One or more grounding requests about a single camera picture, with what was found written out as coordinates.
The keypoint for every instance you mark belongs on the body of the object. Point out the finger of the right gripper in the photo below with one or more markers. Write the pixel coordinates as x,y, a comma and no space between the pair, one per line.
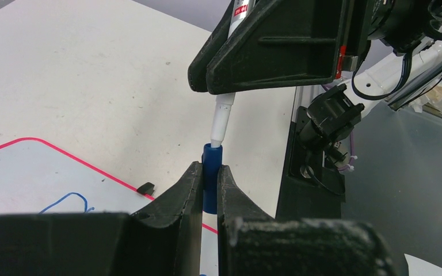
197,70
280,44

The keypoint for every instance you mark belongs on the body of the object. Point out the blue whiteboard marker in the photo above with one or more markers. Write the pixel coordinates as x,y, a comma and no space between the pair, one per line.
224,102

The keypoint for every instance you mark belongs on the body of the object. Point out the pink-framed whiteboard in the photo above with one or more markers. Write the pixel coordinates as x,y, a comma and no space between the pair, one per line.
62,216

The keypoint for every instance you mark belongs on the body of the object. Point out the blue marker cap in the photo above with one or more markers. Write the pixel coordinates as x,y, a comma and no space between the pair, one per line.
211,163

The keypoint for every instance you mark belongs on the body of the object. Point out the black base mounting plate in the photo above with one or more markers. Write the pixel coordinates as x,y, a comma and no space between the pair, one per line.
301,196

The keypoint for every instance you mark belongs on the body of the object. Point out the black whiteboard clip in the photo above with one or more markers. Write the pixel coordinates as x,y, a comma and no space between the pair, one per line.
146,189

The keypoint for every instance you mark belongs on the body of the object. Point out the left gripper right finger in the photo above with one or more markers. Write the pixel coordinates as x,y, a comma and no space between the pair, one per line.
234,208

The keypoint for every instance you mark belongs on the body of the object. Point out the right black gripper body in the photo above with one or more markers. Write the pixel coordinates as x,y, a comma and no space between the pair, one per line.
357,20

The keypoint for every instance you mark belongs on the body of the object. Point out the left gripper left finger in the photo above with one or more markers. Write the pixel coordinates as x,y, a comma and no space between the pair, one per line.
168,241

